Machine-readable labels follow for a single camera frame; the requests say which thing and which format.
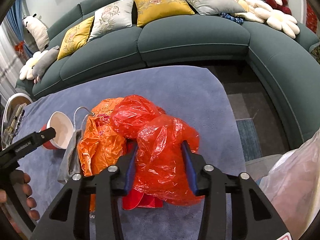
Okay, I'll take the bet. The red paper cup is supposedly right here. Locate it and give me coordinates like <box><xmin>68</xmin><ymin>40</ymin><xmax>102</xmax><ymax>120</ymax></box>
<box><xmin>41</xmin><ymin>111</ymin><xmax>74</xmax><ymax>150</ymax></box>

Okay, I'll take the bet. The red envelope card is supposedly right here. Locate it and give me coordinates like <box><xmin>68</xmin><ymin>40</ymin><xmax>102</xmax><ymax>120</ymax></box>
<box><xmin>122</xmin><ymin>189</ymin><xmax>163</xmax><ymax>210</ymax></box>

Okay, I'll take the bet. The orange plastic bag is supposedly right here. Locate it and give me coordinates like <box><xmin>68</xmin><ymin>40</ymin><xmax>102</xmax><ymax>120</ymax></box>
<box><xmin>77</xmin><ymin>96</ymin><xmax>167</xmax><ymax>213</ymax></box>

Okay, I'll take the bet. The red plastic bag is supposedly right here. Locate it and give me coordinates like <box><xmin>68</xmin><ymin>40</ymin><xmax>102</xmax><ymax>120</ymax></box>
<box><xmin>110</xmin><ymin>95</ymin><xmax>202</xmax><ymax>206</ymax></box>

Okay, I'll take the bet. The white trash bag bin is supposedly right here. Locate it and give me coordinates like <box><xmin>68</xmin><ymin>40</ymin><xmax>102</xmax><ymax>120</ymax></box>
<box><xmin>259</xmin><ymin>131</ymin><xmax>319</xmax><ymax>239</ymax></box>

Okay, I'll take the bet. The person's left hand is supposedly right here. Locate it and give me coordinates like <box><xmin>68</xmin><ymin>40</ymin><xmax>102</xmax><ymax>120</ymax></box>
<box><xmin>0</xmin><ymin>169</ymin><xmax>41</xmax><ymax>221</ymax></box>

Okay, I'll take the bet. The round tray with items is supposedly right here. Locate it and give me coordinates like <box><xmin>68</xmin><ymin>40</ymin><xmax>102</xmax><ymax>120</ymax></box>
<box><xmin>1</xmin><ymin>93</ymin><xmax>33</xmax><ymax>150</ymax></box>

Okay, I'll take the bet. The blue patterned floor rug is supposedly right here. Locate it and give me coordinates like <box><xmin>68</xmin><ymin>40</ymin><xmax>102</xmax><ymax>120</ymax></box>
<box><xmin>236</xmin><ymin>118</ymin><xmax>263</xmax><ymax>161</ymax></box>

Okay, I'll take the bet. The white flower pillow left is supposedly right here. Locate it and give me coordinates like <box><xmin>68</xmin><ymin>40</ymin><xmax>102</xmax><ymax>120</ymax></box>
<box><xmin>19</xmin><ymin>50</ymin><xmax>48</xmax><ymax>81</ymax></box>

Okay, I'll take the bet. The grey mouse plush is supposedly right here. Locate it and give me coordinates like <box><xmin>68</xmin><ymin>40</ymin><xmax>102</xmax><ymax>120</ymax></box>
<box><xmin>32</xmin><ymin>46</ymin><xmax>60</xmax><ymax>84</ymax></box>

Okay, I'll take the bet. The white sheer curtain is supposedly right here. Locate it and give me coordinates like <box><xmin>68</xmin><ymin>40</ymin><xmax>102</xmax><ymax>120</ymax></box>
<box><xmin>0</xmin><ymin>18</ymin><xmax>25</xmax><ymax>106</ymax></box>

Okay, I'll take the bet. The white panda plush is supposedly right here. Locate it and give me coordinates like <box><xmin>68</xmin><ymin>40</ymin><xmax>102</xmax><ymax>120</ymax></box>
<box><xmin>22</xmin><ymin>14</ymin><xmax>49</xmax><ymax>51</ymax></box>

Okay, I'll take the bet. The yellow cushion far left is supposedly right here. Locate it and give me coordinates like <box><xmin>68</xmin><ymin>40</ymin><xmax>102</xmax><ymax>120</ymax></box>
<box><xmin>57</xmin><ymin>16</ymin><xmax>94</xmax><ymax>60</ymax></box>

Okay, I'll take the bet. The blue curtain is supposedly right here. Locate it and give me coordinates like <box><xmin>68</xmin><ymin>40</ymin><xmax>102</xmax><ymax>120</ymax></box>
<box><xmin>6</xmin><ymin>0</ymin><xmax>32</xmax><ymax>58</ymax></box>

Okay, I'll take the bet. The grey embroidered cushion left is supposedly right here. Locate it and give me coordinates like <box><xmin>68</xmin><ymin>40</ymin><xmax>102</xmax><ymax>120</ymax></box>
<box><xmin>88</xmin><ymin>0</ymin><xmax>134</xmax><ymax>42</ymax></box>

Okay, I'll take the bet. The grey embroidered cushion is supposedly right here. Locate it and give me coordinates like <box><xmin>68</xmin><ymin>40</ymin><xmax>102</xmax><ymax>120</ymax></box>
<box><xmin>186</xmin><ymin>0</ymin><xmax>246</xmax><ymax>16</ymax></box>
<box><xmin>88</xmin><ymin>0</ymin><xmax>134</xmax><ymax>42</ymax></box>

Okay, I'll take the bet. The dark green curved sofa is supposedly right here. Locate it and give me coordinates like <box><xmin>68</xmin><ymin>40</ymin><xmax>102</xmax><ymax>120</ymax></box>
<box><xmin>16</xmin><ymin>14</ymin><xmax>319</xmax><ymax>148</ymax></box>

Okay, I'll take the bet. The blue beaded item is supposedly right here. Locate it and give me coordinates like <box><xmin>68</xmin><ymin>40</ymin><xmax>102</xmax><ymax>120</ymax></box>
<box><xmin>218</xmin><ymin>12</ymin><xmax>244</xmax><ymax>25</ymax></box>

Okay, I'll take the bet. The white flower pillow lower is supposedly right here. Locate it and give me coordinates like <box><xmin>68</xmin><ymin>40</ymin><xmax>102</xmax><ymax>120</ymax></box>
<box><xmin>233</xmin><ymin>0</ymin><xmax>300</xmax><ymax>39</ymax></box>

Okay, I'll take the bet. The red firecracker decoration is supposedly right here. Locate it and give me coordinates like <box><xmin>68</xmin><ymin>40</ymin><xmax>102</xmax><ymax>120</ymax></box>
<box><xmin>306</xmin><ymin>3</ymin><xmax>318</xmax><ymax>33</ymax></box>

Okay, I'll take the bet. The yellow embroidered cushion centre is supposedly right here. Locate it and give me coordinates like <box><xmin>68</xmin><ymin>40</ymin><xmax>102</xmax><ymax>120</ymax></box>
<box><xmin>134</xmin><ymin>0</ymin><xmax>195</xmax><ymax>27</ymax></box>

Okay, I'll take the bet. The grey embroidered cushion right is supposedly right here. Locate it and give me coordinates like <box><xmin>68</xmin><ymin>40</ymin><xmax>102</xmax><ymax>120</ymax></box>
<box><xmin>186</xmin><ymin>0</ymin><xmax>246</xmax><ymax>16</ymax></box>

